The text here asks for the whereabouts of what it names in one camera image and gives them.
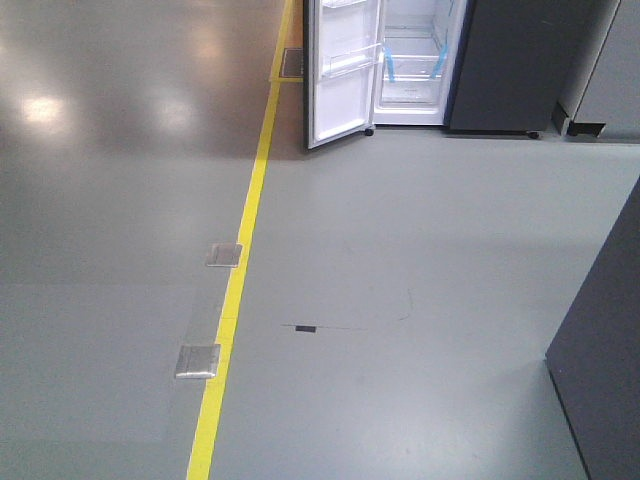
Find white fridge door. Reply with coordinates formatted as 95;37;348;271
303;1;382;150

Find silver floor socket cover far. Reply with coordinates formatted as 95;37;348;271
205;242;243;268

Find silver floor socket cover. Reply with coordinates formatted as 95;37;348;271
174;344;221;380
205;242;243;268

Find silver floor socket cover near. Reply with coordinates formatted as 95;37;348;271
174;344;221;380

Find yellow floor tape line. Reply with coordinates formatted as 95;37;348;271
185;1;302;479

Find grey speckled kitchen counter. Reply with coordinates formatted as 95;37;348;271
546;188;639;479

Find grey appliance far right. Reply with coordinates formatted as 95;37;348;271
556;0;639;142

